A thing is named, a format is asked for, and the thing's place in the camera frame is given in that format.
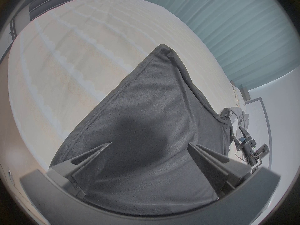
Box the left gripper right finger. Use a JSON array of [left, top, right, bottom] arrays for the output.
[[187, 142, 251, 196]]

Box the blue-green curtain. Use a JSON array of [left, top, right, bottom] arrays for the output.
[[114, 0, 300, 91]]

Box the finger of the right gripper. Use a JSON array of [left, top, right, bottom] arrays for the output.
[[232, 135, 242, 150], [239, 126, 249, 140]]

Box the bed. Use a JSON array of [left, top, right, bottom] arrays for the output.
[[7, 0, 272, 173]]

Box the pile of clothes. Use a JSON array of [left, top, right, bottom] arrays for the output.
[[226, 106, 250, 140]]

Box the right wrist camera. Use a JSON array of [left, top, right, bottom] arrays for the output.
[[254, 143, 269, 158]]

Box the white printed pillow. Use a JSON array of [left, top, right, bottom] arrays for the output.
[[231, 83, 246, 108]]

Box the black T-shirt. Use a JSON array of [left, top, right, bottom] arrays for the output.
[[48, 44, 233, 216]]

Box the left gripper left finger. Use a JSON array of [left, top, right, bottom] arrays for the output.
[[47, 142, 112, 196]]

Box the grey bedside table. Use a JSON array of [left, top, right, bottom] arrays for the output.
[[230, 80, 251, 100]]

